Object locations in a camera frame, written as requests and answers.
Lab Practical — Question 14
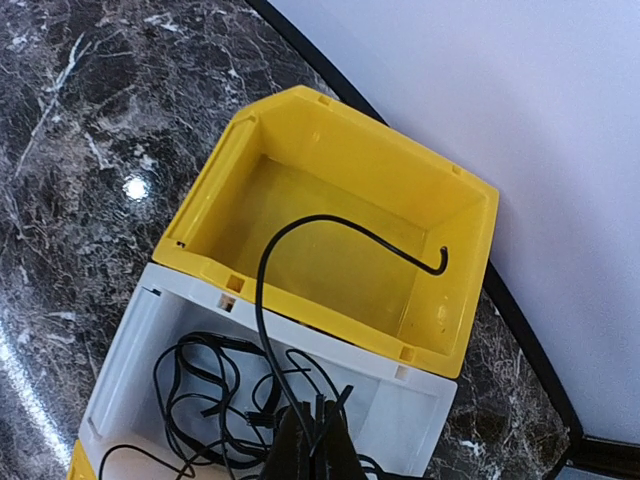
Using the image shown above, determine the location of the black cable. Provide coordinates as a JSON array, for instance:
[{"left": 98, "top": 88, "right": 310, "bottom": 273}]
[{"left": 97, "top": 332, "right": 391, "bottom": 480}]

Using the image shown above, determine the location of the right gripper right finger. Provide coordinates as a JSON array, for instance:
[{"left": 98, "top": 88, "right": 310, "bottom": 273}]
[{"left": 314, "top": 399, "right": 366, "bottom": 480}]

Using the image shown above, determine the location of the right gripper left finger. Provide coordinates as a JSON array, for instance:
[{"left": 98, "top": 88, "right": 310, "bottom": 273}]
[{"left": 259, "top": 407, "right": 314, "bottom": 480}]

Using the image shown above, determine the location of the near yellow plastic bin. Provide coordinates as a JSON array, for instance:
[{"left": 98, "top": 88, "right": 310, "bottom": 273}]
[{"left": 66, "top": 440, "right": 95, "bottom": 480}]

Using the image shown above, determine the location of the far yellow plastic bin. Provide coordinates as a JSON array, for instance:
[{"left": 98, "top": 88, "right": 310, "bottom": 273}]
[{"left": 153, "top": 86, "right": 499, "bottom": 378}]

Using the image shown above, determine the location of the white plastic bin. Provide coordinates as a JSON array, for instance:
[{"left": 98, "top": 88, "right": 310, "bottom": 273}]
[{"left": 78, "top": 264, "right": 457, "bottom": 479}]

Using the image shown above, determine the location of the yellow plastic bin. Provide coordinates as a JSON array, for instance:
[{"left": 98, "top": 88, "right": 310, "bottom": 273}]
[
  {"left": 153, "top": 86, "right": 499, "bottom": 378},
  {"left": 66, "top": 440, "right": 95, "bottom": 480}
]

